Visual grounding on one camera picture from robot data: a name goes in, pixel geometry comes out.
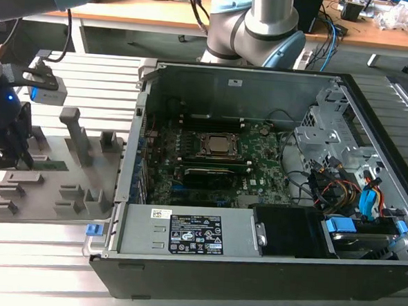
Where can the grey parts rack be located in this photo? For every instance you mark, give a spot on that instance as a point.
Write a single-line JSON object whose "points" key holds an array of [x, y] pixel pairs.
{"points": [[53, 182]]}

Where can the grey power supply unit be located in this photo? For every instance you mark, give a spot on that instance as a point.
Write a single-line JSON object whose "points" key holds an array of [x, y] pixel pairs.
{"points": [[140, 229]]}

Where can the black open PC case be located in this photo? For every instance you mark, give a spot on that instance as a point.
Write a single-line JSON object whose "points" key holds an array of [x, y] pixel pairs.
{"points": [[251, 280]]}

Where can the clear plastic bags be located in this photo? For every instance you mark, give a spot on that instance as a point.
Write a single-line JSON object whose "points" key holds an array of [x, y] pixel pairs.
{"points": [[396, 15]]}

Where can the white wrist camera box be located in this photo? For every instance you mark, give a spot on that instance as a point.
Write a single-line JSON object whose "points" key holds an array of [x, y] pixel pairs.
{"points": [[48, 93]]}

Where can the wooden desk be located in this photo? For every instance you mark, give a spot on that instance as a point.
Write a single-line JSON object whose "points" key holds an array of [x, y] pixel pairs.
{"points": [[129, 13]]}

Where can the metal CPU socket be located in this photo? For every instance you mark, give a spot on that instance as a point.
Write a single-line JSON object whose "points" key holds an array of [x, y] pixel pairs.
{"points": [[201, 145]]}

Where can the blue case latch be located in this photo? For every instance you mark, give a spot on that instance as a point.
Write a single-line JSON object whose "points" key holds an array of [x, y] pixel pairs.
{"points": [[93, 230]]}

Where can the black RAM slot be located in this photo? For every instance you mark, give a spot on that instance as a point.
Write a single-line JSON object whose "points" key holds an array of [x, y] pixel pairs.
{"points": [[244, 169], [213, 119]]}

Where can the silver CPU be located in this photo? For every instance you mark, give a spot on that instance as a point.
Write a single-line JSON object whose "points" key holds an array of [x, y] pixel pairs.
{"points": [[222, 144]]}

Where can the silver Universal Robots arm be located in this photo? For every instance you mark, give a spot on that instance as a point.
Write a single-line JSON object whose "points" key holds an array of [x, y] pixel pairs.
{"points": [[268, 11]]}

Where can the silver drive cage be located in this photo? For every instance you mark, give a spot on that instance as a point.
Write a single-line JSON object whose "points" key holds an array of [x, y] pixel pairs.
{"points": [[316, 135]]}

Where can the green RAM stick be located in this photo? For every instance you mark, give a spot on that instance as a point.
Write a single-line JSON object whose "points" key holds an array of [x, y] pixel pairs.
{"points": [[52, 165]]}

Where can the hard disk in blue carrier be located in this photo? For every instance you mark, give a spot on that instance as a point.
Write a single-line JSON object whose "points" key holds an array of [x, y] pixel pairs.
{"points": [[354, 238]]}

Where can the small black box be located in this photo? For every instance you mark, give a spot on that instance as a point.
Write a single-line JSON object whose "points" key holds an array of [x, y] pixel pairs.
{"points": [[351, 11]]}

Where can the green motherboard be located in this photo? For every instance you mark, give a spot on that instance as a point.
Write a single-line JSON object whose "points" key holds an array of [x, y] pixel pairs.
{"points": [[265, 163]]}

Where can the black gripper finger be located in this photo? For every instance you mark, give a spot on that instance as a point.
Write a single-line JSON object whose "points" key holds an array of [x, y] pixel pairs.
{"points": [[24, 128], [10, 144]]}

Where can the silver coin cell battery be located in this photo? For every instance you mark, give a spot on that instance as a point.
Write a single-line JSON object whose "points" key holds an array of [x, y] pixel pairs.
{"points": [[263, 131]]}

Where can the white power strip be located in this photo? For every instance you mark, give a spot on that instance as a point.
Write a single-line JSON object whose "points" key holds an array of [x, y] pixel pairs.
{"points": [[304, 58]]}

